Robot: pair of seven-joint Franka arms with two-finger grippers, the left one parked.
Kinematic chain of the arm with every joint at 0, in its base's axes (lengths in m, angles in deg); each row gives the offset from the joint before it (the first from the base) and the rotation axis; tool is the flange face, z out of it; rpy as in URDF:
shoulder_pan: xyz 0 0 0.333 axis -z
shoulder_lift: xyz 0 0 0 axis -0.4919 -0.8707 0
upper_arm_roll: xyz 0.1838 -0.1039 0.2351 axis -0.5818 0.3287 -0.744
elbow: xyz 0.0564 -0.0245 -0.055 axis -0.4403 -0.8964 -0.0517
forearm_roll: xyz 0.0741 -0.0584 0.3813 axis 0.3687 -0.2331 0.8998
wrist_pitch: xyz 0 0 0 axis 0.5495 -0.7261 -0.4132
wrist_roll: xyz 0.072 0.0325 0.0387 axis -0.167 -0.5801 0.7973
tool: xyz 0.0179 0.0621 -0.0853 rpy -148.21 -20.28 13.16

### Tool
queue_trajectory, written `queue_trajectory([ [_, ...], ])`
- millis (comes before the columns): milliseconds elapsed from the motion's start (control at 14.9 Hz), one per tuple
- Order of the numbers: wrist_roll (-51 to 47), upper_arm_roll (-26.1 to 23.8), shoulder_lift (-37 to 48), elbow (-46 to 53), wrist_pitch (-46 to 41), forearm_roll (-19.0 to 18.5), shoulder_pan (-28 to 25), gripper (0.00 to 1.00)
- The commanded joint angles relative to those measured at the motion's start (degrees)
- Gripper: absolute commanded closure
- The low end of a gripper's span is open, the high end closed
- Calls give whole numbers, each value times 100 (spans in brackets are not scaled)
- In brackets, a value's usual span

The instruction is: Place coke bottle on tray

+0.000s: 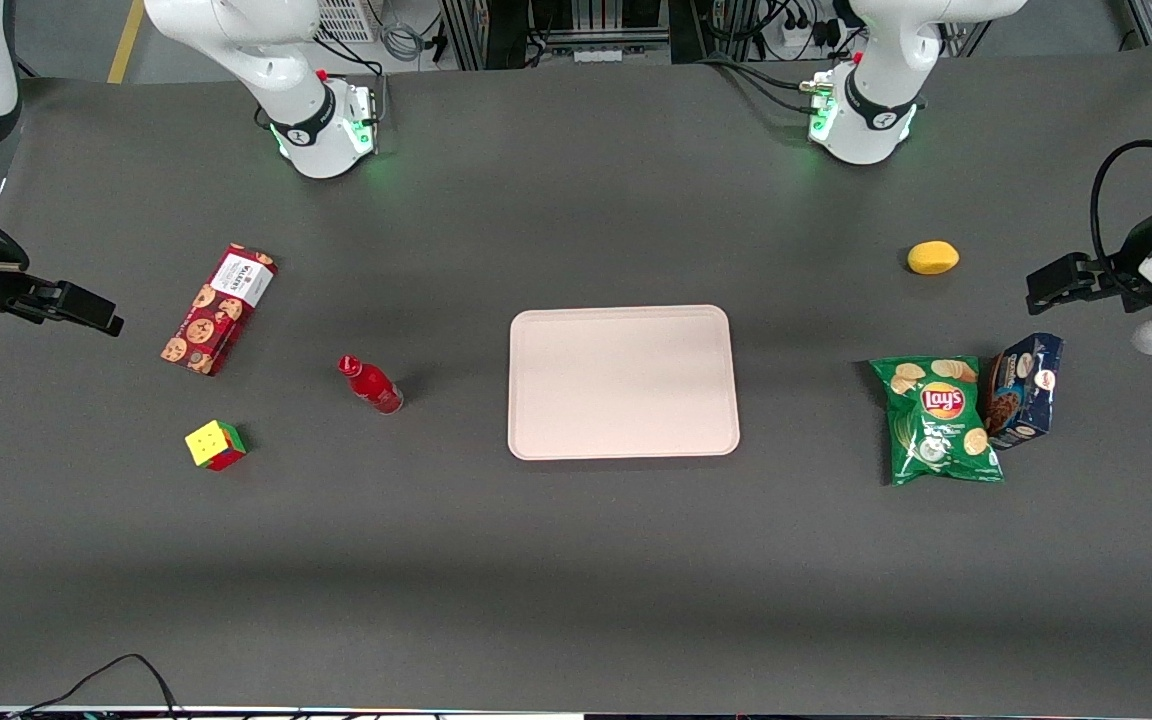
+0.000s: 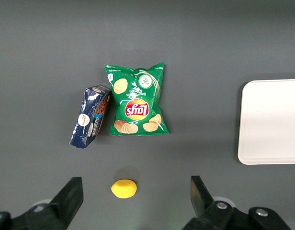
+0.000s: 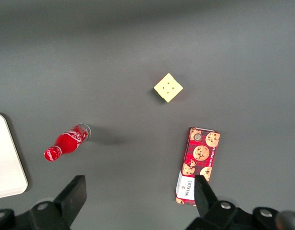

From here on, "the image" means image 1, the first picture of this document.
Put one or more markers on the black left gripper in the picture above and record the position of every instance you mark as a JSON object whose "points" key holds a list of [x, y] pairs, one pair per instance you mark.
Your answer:
{"points": [[1122, 264]]}

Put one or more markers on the red coke bottle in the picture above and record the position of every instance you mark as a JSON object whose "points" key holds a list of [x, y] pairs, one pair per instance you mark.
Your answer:
{"points": [[373, 387]]}

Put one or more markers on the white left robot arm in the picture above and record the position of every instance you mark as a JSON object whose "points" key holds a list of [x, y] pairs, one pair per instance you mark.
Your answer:
{"points": [[866, 120]]}

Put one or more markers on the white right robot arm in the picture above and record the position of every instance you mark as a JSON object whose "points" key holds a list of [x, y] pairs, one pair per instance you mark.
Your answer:
{"points": [[306, 110]]}

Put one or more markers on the pale pink plastic tray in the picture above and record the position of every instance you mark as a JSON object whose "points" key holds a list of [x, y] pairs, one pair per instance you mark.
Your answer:
{"points": [[624, 382]]}

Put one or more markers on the blue cookie box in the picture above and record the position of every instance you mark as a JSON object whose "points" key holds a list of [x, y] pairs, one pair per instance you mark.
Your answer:
{"points": [[1026, 395]]}

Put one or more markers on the yellow lemon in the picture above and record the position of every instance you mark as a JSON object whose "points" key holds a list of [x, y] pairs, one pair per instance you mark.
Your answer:
{"points": [[933, 258]]}

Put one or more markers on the red cookie box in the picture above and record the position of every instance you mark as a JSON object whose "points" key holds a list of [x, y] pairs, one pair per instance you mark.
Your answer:
{"points": [[216, 312]]}

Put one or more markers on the green Lays chips bag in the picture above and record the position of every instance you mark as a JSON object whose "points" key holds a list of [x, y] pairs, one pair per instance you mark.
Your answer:
{"points": [[941, 425]]}

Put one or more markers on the colourful puzzle cube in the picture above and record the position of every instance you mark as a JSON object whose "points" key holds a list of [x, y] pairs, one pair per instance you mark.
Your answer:
{"points": [[214, 445]]}

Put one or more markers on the white power strip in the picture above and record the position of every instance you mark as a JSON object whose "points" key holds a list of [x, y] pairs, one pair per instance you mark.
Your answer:
{"points": [[808, 30]]}

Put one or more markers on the white perforated box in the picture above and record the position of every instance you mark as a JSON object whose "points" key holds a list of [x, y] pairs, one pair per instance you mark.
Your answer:
{"points": [[346, 18]]}

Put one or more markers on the aluminium frame rack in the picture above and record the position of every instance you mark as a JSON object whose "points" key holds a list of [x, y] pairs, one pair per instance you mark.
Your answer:
{"points": [[576, 25]]}

